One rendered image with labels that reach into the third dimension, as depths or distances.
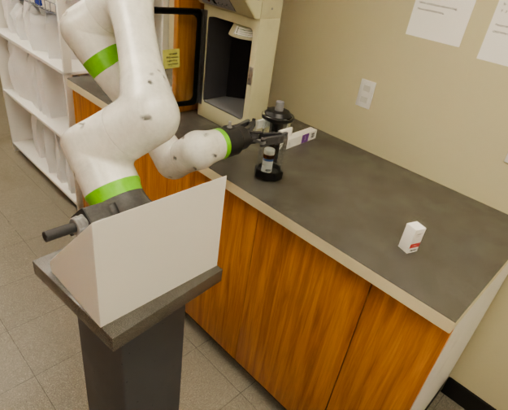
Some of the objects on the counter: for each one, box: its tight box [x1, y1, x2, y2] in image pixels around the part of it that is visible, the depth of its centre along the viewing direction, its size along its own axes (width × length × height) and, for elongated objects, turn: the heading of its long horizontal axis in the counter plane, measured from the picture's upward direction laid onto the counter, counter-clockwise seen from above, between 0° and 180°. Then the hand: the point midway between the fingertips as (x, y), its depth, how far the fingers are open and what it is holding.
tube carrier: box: [257, 109, 294, 173], centre depth 146 cm, size 11×11×21 cm
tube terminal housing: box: [198, 0, 284, 135], centre depth 175 cm, size 25×32×77 cm
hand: (275, 127), depth 142 cm, fingers closed on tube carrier, 9 cm apart
